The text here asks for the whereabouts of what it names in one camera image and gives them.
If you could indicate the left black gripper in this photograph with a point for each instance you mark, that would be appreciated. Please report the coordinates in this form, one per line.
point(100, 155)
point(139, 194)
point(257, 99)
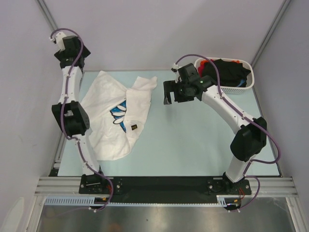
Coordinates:
point(61, 54)

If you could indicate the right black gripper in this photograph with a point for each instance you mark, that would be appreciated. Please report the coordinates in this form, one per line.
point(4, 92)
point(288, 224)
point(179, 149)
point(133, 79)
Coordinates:
point(169, 87)

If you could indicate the white daisy print t-shirt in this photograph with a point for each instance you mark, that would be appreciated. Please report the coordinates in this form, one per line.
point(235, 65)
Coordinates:
point(117, 114)

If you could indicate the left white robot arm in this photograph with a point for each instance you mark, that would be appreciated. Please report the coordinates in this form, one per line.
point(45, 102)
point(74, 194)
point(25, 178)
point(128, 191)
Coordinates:
point(71, 117)

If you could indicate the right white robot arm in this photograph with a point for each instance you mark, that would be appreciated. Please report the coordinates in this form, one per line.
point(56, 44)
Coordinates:
point(250, 133)

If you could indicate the red garment in basket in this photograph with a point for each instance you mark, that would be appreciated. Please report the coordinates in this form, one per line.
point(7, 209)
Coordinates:
point(206, 68)

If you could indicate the black t-shirt in basket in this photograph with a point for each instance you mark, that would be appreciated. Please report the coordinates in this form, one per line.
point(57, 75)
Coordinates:
point(230, 72)

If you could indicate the white plastic laundry basket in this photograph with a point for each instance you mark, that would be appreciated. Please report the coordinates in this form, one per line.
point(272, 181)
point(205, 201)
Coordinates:
point(233, 90)

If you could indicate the blue garment in basket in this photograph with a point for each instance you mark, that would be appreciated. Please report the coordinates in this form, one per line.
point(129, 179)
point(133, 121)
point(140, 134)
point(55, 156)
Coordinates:
point(242, 83)

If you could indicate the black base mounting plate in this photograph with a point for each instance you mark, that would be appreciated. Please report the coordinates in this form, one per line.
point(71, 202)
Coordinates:
point(164, 189)

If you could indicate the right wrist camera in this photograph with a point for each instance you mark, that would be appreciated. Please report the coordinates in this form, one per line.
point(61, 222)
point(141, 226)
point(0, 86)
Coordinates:
point(186, 73)

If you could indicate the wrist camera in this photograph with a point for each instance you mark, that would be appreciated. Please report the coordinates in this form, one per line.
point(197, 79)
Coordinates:
point(186, 73)
point(66, 42)

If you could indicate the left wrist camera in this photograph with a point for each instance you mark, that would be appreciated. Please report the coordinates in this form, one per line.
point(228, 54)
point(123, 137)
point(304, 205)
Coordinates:
point(66, 42)

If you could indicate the aluminium frame rail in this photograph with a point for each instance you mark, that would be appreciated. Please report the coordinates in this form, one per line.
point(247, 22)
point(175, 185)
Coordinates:
point(69, 186)

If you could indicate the white slotted cable duct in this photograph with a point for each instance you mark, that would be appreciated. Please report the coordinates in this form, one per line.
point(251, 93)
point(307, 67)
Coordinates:
point(70, 201)

